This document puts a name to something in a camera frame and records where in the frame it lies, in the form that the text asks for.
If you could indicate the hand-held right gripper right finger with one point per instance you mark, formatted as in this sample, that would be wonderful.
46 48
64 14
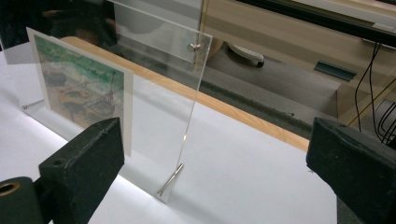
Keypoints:
358 168

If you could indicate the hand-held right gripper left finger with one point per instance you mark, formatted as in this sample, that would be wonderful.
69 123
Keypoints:
87 165

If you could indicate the clear acrylic photo frame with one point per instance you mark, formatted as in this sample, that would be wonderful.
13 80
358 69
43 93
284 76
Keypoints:
162 124

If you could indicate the white-backed picture card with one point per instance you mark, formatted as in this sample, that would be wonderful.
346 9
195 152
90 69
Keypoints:
81 77

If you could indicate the pale table mat board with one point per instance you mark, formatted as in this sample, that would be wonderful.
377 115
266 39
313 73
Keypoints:
233 186

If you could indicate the light wooden desk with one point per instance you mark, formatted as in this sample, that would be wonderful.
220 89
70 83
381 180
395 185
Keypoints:
280 31

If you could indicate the grey curved object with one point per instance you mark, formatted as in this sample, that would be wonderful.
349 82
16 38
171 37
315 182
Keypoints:
246 54

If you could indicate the grey metal bracket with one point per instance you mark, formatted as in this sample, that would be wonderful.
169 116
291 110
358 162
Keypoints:
334 71

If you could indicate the black horizontal frame bar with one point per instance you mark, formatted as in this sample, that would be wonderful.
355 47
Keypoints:
327 20

